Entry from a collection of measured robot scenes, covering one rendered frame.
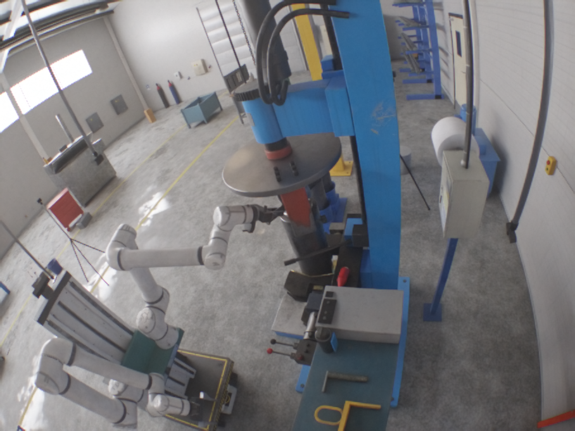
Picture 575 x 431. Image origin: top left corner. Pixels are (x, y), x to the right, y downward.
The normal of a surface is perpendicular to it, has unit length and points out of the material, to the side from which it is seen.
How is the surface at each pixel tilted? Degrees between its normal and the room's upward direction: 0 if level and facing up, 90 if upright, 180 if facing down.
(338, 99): 90
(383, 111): 90
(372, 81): 90
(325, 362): 0
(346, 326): 0
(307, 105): 90
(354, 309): 0
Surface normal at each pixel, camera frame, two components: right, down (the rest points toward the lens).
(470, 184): -0.29, 0.69
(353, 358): -0.27, -0.73
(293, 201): 0.17, 0.61
